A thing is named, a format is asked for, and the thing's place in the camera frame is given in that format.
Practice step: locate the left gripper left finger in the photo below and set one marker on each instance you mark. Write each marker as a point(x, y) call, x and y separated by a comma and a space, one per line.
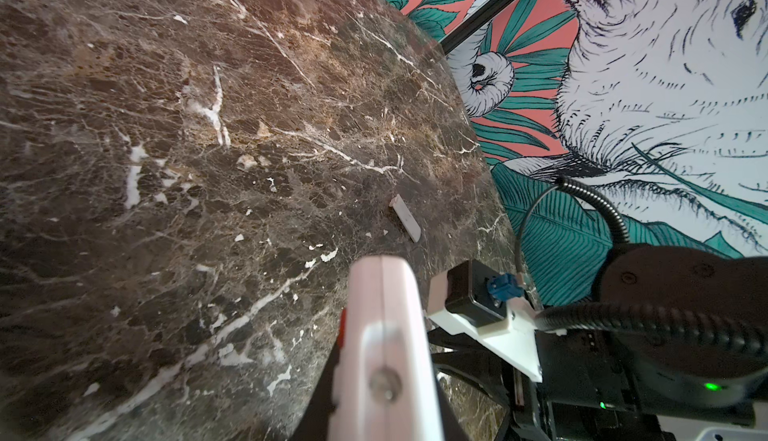
point(313, 425)

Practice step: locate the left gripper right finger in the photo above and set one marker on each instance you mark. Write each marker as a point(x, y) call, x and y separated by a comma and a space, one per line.
point(451, 427)

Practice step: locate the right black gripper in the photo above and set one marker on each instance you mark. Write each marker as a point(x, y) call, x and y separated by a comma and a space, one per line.
point(585, 393)

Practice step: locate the white remote control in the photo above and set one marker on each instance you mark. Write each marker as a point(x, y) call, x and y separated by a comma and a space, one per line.
point(384, 386)

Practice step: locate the white battery cover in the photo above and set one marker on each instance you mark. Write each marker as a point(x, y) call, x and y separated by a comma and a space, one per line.
point(408, 221)

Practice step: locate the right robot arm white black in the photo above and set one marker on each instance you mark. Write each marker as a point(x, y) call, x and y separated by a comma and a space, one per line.
point(671, 344)

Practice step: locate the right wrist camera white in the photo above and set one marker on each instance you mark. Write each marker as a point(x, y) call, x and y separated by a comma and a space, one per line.
point(474, 300)

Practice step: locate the right black frame post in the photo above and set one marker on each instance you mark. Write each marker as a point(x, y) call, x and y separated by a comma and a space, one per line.
point(473, 22)

